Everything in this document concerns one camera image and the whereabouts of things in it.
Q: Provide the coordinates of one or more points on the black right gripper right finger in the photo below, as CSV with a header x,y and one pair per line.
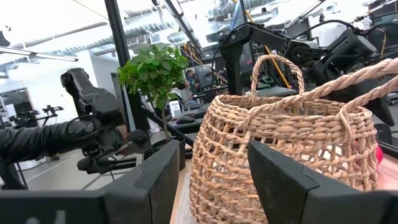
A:
x,y
280,186

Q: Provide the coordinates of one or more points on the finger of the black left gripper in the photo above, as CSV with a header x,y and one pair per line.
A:
x,y
382,115

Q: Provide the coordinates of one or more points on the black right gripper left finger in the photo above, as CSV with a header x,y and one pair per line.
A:
x,y
155,186

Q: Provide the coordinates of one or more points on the person's forearm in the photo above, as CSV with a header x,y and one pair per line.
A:
x,y
37,140

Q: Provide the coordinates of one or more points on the black background robot arm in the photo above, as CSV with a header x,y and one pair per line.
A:
x,y
31,116

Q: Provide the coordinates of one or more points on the woven straw basket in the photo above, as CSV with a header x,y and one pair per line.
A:
x,y
280,124

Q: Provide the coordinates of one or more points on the black computer mouse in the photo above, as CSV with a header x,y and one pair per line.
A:
x,y
185,120

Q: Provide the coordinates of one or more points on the small white device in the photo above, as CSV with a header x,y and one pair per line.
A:
x,y
174,109

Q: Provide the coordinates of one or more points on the person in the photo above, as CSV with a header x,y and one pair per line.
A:
x,y
186,93
190,77

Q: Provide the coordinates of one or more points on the green leafy plant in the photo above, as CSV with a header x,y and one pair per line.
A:
x,y
155,71

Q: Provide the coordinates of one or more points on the computer monitor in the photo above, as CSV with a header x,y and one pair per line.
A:
x,y
203,76

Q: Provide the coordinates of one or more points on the long ceiling light bar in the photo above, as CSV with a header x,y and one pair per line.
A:
x,y
40,55

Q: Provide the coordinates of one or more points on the black upright frame post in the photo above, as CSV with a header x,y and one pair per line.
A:
x,y
119,46

